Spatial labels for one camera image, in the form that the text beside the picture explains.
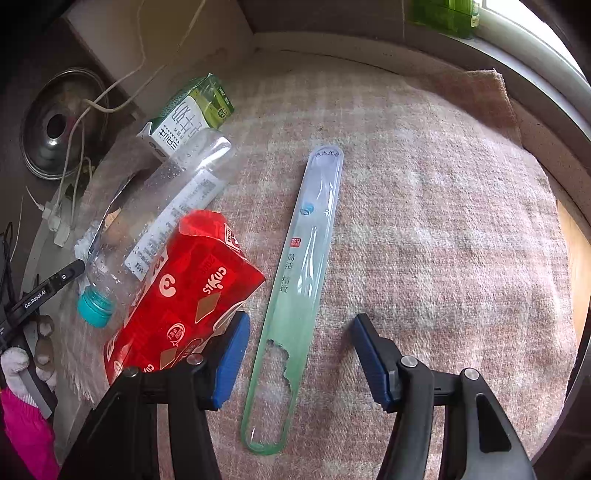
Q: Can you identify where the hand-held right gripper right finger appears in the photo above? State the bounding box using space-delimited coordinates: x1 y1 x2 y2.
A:
348 314 539 480

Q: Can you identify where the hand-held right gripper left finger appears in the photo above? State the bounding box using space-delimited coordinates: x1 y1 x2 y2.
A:
60 310 252 480

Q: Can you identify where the red snack bag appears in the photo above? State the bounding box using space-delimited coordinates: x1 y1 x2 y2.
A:
104 210 266 386

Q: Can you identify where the clear green toothbrush package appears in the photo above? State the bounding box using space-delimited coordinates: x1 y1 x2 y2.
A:
240 148 346 455

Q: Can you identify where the clear plastic bottle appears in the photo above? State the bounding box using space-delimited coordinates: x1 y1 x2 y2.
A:
74 128 232 328

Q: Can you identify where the person's left hand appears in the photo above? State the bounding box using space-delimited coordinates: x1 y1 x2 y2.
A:
0 316 58 402

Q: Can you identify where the white plug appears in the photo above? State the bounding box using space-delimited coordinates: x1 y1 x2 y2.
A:
41 198 71 246

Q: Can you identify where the pink checked towel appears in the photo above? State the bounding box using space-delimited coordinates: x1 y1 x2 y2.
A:
58 51 580 444

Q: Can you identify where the wooden board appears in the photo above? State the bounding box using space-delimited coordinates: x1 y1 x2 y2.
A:
556 198 591 324

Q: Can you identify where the green white milk carton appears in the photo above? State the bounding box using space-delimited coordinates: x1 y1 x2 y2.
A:
136 73 235 162

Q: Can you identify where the green plastic bottle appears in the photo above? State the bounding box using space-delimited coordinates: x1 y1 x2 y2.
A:
411 0 481 38

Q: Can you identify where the white cable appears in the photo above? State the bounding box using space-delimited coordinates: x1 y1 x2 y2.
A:
55 0 208 232

